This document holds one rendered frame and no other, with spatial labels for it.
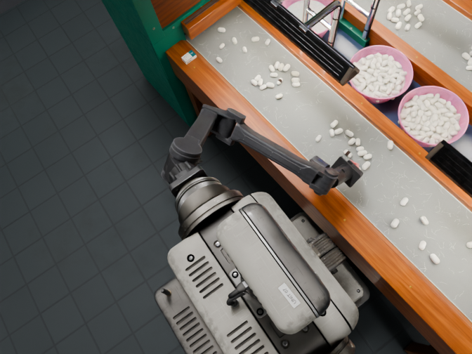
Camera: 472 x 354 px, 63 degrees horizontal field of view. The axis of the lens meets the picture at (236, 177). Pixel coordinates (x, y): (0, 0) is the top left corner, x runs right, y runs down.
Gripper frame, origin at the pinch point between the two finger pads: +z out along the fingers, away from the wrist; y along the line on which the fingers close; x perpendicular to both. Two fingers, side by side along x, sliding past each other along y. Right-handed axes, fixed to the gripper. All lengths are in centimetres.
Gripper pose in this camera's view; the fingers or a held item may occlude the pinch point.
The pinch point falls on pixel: (356, 165)
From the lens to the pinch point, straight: 149.0
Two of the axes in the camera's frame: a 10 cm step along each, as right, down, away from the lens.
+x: -4.0, 6.5, 6.4
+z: 6.7, -2.7, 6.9
